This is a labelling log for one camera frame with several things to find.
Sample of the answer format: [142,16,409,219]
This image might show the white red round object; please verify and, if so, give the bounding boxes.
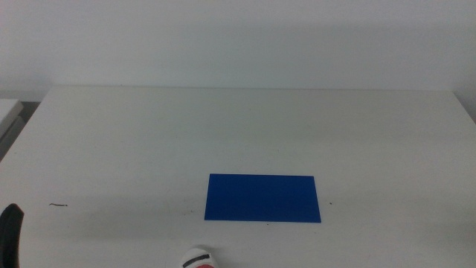
[179,248,219,268]

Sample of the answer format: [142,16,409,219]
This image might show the blue rectangular mat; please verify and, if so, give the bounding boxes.
[204,173,322,224]

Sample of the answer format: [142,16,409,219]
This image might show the white side cabinet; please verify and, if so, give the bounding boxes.
[0,98,25,162]

